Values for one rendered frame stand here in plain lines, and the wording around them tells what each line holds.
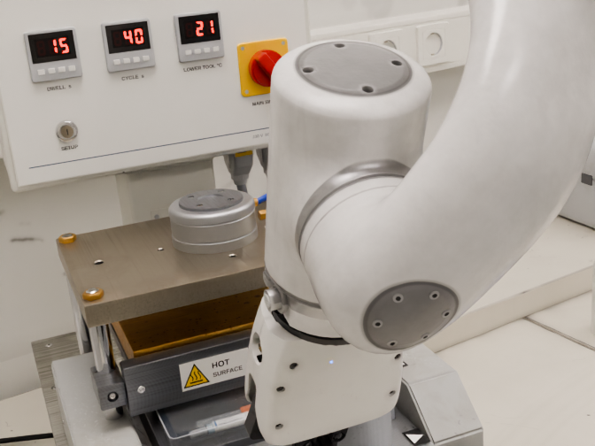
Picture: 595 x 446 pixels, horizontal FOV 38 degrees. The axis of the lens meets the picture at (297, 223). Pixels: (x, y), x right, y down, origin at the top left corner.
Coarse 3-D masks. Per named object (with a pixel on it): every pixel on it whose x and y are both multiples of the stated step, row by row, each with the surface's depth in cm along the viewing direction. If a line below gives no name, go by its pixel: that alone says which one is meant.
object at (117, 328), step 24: (264, 288) 80; (168, 312) 77; (192, 312) 77; (216, 312) 76; (240, 312) 76; (120, 336) 76; (144, 336) 73; (168, 336) 73; (192, 336) 72; (216, 336) 73
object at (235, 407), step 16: (192, 400) 73; (208, 400) 73; (224, 400) 73; (240, 400) 72; (160, 416) 71; (176, 416) 71; (192, 416) 71; (208, 416) 70; (224, 416) 70; (240, 416) 70; (176, 432) 69; (192, 432) 68
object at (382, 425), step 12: (396, 408) 76; (132, 420) 77; (372, 420) 68; (384, 420) 68; (396, 420) 74; (408, 420) 74; (144, 432) 75; (348, 432) 67; (360, 432) 68; (372, 432) 68; (384, 432) 68; (396, 432) 72; (144, 444) 73; (252, 444) 65; (264, 444) 65; (288, 444) 65; (348, 444) 67; (360, 444) 68; (372, 444) 68; (384, 444) 69; (396, 444) 70; (408, 444) 70; (420, 444) 70; (432, 444) 70
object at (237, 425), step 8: (160, 424) 71; (224, 424) 69; (232, 424) 69; (240, 424) 70; (200, 432) 68; (208, 432) 69; (216, 432) 69; (224, 432) 69; (168, 440) 68; (176, 440) 68; (184, 440) 68; (192, 440) 68; (200, 440) 69
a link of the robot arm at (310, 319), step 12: (264, 276) 53; (276, 288) 51; (264, 300) 51; (276, 300) 50; (288, 300) 50; (300, 300) 49; (288, 312) 51; (300, 312) 50; (312, 312) 50; (300, 324) 50; (312, 324) 50; (324, 324) 50; (324, 336) 50; (336, 336) 50
